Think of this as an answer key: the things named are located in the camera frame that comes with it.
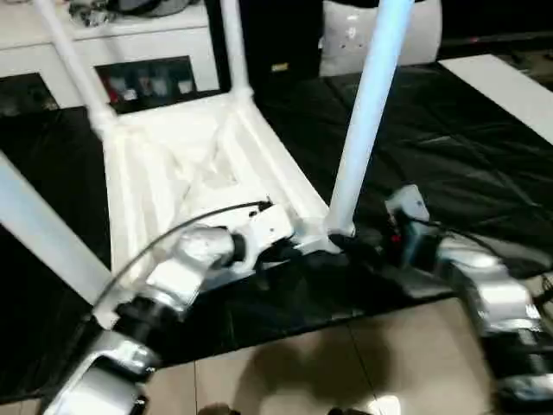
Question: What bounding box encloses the white plastic table leg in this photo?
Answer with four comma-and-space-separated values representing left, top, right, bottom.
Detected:
326, 0, 416, 238
0, 150, 114, 304
219, 0, 255, 99
32, 0, 118, 136

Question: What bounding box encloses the white plastic table top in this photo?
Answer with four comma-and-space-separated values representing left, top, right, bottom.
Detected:
92, 89, 358, 330

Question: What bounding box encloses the black work mat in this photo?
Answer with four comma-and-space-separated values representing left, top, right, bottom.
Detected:
0, 62, 553, 401

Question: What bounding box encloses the white flat panel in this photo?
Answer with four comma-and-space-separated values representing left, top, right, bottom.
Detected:
438, 54, 553, 144

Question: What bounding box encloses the grey cushion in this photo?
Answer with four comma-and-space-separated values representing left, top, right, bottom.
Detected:
318, 0, 444, 78

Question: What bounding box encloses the black speaker with gold label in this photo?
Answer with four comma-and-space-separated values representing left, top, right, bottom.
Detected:
206, 0, 326, 90

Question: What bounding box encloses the grey helmet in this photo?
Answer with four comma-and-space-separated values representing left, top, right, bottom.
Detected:
107, 0, 200, 18

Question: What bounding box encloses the white sideboard with glass doors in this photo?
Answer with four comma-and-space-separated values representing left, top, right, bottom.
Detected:
0, 0, 226, 117

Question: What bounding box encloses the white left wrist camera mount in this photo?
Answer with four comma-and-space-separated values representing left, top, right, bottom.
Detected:
232, 203, 298, 278

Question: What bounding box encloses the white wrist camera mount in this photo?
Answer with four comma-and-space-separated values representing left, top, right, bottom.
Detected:
232, 203, 298, 278
385, 183, 434, 270

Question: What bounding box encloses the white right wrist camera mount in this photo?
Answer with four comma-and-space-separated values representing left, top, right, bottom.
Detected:
385, 183, 434, 270

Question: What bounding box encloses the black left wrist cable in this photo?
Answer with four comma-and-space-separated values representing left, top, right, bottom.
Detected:
80, 196, 274, 326

